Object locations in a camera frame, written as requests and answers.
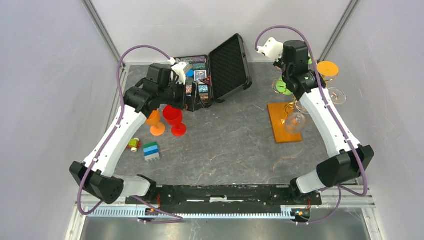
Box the small toy car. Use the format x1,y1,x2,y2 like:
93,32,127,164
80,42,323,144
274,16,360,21
126,138,142,153

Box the clear wine glass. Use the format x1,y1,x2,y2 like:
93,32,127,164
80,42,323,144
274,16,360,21
294,99,309,115
328,87,347,105
284,112,307,135

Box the yellow wine glass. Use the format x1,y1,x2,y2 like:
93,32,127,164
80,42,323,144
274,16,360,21
317,61,340,82

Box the gold wire glass rack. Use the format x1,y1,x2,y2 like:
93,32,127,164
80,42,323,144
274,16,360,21
272,70,316,103

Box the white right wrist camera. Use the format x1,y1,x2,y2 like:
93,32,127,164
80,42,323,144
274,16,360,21
256,37,284,62

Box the orange wine glass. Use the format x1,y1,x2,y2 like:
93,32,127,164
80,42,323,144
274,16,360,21
145,110,166,137

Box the clear wine glass lower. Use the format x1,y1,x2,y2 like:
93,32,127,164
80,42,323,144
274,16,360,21
284,112,307,135

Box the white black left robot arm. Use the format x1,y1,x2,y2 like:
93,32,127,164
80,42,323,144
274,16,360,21
69,61,192,204

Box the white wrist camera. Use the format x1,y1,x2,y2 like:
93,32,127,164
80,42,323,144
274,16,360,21
256,37,284,62
167,57,192,85

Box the blue green toy block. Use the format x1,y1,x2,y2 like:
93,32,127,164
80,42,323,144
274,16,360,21
143,142,161,162

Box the clear wine glass middle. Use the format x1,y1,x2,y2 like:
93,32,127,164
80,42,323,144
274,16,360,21
294,99,309,115

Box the black poker chip case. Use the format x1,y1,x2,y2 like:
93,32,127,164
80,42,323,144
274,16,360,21
175,33,253,105

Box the red wine glass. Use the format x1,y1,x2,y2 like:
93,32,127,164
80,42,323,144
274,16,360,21
162,105,187,137

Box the green wine glass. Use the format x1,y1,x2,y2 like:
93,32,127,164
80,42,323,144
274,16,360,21
274,53,317,100

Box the slotted aluminium rail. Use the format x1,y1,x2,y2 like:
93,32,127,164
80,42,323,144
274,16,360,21
88,205,295,220

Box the playing card deck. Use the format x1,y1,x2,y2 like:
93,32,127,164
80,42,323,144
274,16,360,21
194,70,208,83

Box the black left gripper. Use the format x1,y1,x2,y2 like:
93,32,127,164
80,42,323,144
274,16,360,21
158,78,205,112

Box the clear wine glass upper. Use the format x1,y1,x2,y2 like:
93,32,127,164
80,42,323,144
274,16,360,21
328,87,347,105

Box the blue round chip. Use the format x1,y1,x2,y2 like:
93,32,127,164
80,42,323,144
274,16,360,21
186,69,195,78

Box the wooden rack base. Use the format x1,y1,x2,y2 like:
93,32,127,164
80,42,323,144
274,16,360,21
267,102,302,144

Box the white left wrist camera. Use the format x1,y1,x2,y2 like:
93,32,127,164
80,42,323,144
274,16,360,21
167,57,192,85

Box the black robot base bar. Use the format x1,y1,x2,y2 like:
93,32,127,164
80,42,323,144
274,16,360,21
142,184,322,214

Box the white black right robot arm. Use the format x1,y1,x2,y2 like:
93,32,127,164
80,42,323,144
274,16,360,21
266,38,374,204

